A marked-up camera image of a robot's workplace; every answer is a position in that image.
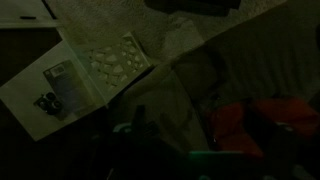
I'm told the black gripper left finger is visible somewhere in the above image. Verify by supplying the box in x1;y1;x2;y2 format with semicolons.
131;105;157;140

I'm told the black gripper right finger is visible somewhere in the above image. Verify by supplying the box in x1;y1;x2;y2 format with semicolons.
253;114;305;157

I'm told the orange red cushion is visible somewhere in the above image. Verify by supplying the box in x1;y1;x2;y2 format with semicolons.
206;97;319;158

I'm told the white patterned box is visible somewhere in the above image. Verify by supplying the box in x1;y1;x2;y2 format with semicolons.
73;32;152;104

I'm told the dark booklet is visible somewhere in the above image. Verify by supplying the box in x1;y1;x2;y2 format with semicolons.
43;60;94;120

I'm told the small black device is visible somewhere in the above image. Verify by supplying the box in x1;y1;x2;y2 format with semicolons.
33;92;62;115

